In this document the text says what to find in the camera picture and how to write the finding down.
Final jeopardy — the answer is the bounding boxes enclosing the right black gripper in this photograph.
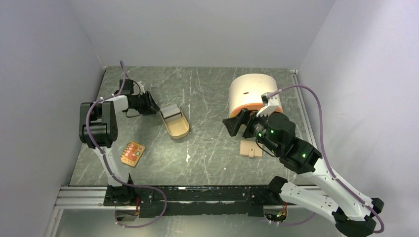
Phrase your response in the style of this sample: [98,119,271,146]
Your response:
[222,107,281,155]

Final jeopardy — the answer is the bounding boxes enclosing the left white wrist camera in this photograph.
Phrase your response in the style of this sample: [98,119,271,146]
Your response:
[133,81,146,95]

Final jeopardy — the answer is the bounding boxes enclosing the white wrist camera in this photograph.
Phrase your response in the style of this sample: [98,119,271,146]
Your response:
[256,93,280,117]
[133,81,146,95]

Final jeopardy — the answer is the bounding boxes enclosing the purple cable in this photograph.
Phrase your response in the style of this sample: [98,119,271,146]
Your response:
[85,60,168,229]
[266,84,385,234]

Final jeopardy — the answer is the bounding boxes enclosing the grey credit card stack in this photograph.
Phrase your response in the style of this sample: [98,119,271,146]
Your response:
[160,104,182,122]

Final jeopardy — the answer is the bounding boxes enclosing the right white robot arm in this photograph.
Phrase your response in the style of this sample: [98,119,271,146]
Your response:
[222,109,384,237]

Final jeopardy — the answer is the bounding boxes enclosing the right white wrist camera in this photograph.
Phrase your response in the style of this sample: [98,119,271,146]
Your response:
[256,93,280,117]

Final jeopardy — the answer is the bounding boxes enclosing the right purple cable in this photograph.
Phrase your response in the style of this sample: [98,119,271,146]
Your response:
[266,84,385,234]

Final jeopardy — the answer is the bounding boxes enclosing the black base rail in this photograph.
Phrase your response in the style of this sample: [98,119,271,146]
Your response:
[104,185,298,219]

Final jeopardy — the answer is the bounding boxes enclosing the cream orange drawer box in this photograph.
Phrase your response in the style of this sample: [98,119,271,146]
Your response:
[229,74,283,118]

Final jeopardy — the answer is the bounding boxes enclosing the orange patterned card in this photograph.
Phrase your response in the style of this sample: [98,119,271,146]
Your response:
[121,142,145,167]

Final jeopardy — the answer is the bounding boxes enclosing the tan oval tray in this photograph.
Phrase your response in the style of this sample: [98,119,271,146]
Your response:
[162,110,190,140]

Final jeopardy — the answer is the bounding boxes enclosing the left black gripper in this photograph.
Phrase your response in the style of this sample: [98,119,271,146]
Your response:
[133,91,163,117]

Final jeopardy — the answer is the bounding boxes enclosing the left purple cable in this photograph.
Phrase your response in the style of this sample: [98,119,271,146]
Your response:
[85,60,168,229]

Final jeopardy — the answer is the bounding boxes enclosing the tan card holder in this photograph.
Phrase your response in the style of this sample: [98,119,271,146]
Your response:
[239,140,263,158]

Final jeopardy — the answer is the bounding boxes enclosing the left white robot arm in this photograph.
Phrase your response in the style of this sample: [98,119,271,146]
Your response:
[79,79,160,205]

